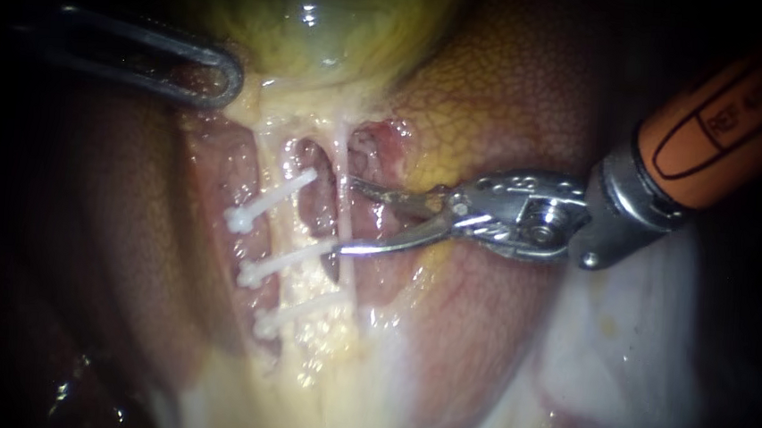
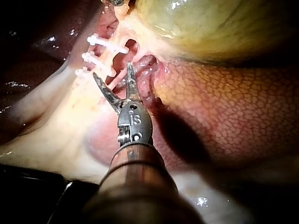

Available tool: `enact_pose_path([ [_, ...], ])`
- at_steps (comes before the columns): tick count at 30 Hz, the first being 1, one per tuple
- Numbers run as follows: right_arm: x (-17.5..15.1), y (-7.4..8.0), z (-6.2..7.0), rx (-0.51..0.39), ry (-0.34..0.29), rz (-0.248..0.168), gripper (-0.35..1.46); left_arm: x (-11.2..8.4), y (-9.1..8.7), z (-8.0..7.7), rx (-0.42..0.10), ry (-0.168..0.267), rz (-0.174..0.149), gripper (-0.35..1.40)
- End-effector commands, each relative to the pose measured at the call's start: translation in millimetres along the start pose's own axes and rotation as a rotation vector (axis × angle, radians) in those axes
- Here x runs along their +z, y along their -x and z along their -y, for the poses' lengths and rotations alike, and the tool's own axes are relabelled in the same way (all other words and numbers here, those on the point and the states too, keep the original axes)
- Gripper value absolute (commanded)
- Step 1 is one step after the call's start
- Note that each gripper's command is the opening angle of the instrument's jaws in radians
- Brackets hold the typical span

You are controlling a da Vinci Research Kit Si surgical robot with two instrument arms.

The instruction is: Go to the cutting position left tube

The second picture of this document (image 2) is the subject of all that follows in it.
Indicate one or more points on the right arm instrument jaw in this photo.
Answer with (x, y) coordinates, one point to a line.
(131, 84)
(105, 89)

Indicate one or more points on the right arm instrument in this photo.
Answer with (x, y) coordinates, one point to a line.
(136, 126)

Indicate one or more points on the left arm instrument jaw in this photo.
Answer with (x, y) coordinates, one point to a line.
(115, 2)

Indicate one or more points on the gallbladder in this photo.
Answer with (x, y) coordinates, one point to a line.
(210, 28)

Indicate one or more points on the dark right arm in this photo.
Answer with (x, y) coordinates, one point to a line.
(132, 186)

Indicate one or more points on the thin tube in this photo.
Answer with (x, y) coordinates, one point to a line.
(105, 58)
(147, 70)

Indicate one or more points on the white clip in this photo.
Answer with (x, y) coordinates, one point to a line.
(109, 46)
(100, 63)
(81, 72)

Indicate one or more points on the pale fatty tissue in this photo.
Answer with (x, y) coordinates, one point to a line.
(58, 130)
(198, 193)

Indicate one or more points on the dark red liver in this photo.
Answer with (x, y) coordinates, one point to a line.
(233, 105)

